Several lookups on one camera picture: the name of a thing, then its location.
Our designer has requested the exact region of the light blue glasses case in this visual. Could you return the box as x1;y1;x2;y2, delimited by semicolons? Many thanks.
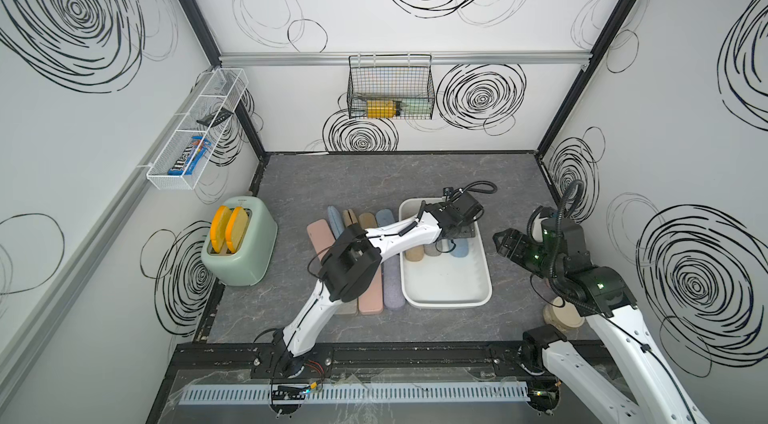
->
375;209;396;234

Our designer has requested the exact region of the orange toast slice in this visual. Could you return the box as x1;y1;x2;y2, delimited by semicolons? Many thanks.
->
226;207;249;254
209;206;232;254

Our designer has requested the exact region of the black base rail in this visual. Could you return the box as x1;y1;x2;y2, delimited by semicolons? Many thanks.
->
166;341;544;382

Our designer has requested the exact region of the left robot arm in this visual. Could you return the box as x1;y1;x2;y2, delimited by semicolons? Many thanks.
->
270;189;484;378

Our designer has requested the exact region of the white plastic storage box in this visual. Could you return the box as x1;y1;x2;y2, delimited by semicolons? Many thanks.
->
400;224;492;309

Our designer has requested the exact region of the black wire wall basket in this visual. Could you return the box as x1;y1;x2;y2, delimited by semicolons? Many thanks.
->
346;53;436;119

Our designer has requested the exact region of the pink glasses case lower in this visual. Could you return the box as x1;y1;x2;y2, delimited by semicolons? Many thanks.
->
358;269;384;315

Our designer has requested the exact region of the olive upright glasses case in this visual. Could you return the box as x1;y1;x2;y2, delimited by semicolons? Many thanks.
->
342;209;358;227

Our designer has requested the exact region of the white slotted cable duct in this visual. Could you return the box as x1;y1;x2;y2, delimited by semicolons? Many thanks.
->
177;382;530;405

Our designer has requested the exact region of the lavender glasses case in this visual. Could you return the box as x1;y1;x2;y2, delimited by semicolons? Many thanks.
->
382;255;405;310

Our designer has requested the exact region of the black corrugated right cable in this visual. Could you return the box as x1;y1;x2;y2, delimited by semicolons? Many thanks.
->
526;179;586;239

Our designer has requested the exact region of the black corrugated cable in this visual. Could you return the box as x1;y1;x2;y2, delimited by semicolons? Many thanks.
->
526;179;586;239
455;180;499;200

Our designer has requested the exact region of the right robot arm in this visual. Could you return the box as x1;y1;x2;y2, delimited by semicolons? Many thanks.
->
493;208;707;423

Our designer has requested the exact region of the orange toast slice left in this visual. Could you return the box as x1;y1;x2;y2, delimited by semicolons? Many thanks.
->
209;206;232;254

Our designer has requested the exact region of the blue snack packet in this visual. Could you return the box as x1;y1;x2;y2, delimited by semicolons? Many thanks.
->
167;136;210;176

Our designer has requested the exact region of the pink glasses case upper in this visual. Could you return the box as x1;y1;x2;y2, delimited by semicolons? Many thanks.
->
307;219;335;260

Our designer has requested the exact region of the orange toast slice right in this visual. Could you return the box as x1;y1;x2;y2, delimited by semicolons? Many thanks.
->
226;207;249;254

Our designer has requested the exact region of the green item in basket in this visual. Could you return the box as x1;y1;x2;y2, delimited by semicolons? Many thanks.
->
399;98;434;120

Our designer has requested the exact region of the pink glasses case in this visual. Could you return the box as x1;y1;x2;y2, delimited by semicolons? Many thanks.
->
307;219;335;260
358;269;384;315

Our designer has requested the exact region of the black corrugated left cable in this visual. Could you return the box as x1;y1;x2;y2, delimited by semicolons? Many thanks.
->
455;180;499;200

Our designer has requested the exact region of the black remote on shelf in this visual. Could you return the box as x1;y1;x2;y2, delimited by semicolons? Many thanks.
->
196;109;233;129

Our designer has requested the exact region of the white wire wall shelf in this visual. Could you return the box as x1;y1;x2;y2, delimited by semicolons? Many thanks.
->
146;68;248;191

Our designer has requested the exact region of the yellow item in basket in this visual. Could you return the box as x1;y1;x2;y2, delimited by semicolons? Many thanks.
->
366;100;399;119

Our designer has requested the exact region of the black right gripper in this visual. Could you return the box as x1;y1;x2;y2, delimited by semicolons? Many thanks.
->
491;225;559;283

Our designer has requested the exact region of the tan fabric glasses case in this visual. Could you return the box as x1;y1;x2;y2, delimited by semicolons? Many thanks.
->
404;245;425;262

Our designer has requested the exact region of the beige round lid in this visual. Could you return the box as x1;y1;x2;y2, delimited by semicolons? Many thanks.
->
543;297;585;332

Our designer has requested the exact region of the beige grey glasses case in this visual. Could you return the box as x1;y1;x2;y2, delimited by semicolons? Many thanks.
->
336;299;358;316

